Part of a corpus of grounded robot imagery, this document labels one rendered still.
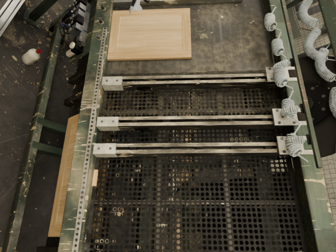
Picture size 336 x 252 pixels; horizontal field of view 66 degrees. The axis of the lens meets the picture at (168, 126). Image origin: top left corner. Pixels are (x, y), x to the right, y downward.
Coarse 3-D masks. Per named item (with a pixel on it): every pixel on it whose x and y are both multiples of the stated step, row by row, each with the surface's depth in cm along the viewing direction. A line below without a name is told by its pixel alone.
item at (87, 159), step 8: (104, 32) 179; (104, 40) 176; (96, 72) 166; (96, 80) 164; (96, 96) 159; (96, 104) 157; (88, 136) 149; (88, 144) 147; (88, 152) 145; (88, 160) 143; (88, 168) 142; (80, 192) 137; (80, 200) 135; (80, 216) 132; (80, 224) 130; (72, 248) 126
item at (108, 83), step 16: (288, 64) 140; (112, 80) 161; (128, 80) 163; (144, 80) 162; (160, 80) 162; (176, 80) 159; (192, 80) 158; (208, 80) 157; (224, 80) 157; (240, 80) 156; (256, 80) 156; (272, 80) 151; (288, 80) 150
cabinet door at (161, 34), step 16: (112, 16) 189; (128, 16) 188; (144, 16) 188; (160, 16) 187; (176, 16) 186; (112, 32) 183; (128, 32) 183; (144, 32) 182; (160, 32) 181; (176, 32) 180; (112, 48) 177; (128, 48) 177; (144, 48) 176; (160, 48) 176; (176, 48) 175
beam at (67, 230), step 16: (112, 0) 191; (96, 16) 186; (96, 32) 180; (96, 48) 174; (96, 64) 169; (80, 112) 156; (96, 112) 155; (80, 128) 152; (96, 128) 152; (80, 144) 148; (80, 160) 144; (80, 176) 141; (64, 208) 134; (80, 208) 134; (64, 224) 131; (64, 240) 128; (80, 240) 128
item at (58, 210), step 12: (72, 120) 208; (72, 132) 203; (108, 132) 173; (72, 144) 197; (60, 168) 196; (60, 180) 191; (60, 192) 186; (60, 204) 182; (96, 204) 157; (60, 216) 177; (60, 228) 172
